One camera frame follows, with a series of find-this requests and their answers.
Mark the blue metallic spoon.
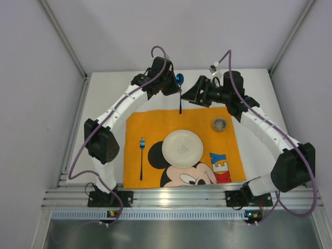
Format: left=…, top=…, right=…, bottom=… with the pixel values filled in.
left=175, top=73, right=184, bottom=115

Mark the small grey cup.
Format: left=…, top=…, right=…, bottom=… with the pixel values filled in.
left=213, top=118, right=228, bottom=132

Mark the cream round plate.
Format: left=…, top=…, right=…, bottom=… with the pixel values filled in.
left=161, top=130, right=204, bottom=169

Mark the blue metallic fork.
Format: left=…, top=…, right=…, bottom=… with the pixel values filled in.
left=140, top=137, right=145, bottom=181

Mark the orange Mickey placemat cloth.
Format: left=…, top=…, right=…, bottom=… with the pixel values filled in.
left=123, top=107, right=246, bottom=189

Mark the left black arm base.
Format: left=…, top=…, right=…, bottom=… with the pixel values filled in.
left=87, top=191, right=134, bottom=208

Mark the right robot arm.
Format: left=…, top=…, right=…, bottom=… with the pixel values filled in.
left=181, top=71, right=315, bottom=201

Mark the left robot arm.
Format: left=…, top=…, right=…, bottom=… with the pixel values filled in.
left=84, top=57, right=180, bottom=194

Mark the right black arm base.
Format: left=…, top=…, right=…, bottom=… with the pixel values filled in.
left=225, top=183, right=273, bottom=210

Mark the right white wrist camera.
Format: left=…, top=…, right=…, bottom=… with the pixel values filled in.
left=209, top=62, right=223, bottom=79

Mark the aluminium rail frame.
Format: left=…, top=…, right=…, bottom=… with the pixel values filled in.
left=30, top=69, right=331, bottom=248

